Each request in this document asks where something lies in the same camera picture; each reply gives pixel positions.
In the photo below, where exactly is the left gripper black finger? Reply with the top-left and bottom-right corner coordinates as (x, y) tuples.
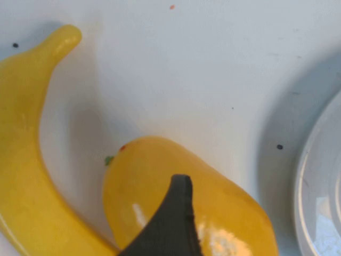
(118, 174), (204, 256)

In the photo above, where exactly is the yellow plastic mango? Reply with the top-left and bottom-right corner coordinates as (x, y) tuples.
(102, 135), (280, 256)

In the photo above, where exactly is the grey-blue plastic plate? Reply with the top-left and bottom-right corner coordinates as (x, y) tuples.
(293, 87), (341, 256)

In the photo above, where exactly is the small yellow plastic banana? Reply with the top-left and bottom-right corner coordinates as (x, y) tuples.
(0, 24), (120, 256)

